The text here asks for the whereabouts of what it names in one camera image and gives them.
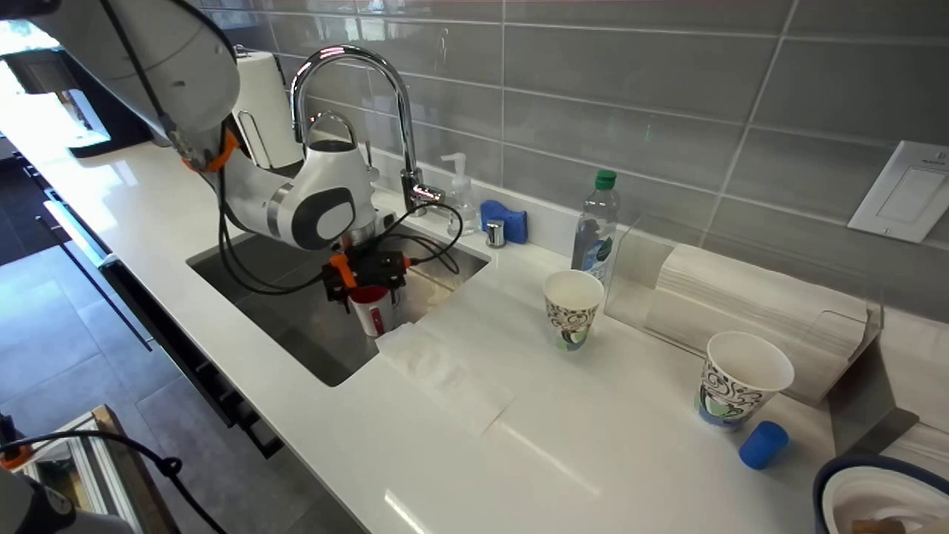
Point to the chrome gooseneck faucet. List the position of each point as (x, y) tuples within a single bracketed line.
[(396, 104)]

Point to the clear soap dispenser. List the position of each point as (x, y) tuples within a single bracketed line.
[(460, 195)]

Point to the patterned paper cup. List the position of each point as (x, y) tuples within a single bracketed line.
[(574, 300), (738, 374)]

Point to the green capped water bottle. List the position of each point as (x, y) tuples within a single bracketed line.
[(596, 230)]

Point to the patterned paper cup left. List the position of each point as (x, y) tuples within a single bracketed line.
[(574, 300)]

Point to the grey metal stand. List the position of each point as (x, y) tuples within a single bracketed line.
[(863, 411)]

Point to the patterned paper cup right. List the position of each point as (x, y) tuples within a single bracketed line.
[(738, 374)]

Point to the blue sponge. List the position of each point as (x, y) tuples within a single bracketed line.
[(503, 223)]

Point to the white wall outlet plate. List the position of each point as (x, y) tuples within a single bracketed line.
[(909, 195)]

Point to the stainless steel sink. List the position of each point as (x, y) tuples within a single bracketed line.
[(282, 294)]

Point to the blue rimmed white bowl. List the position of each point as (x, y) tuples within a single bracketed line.
[(878, 496)]

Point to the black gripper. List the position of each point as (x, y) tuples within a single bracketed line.
[(353, 269)]

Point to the blue cylindrical cap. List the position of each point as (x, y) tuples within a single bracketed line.
[(763, 447)]

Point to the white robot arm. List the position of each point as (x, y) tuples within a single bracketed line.
[(166, 62)]

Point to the white folded towel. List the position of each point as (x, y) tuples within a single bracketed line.
[(815, 327)]

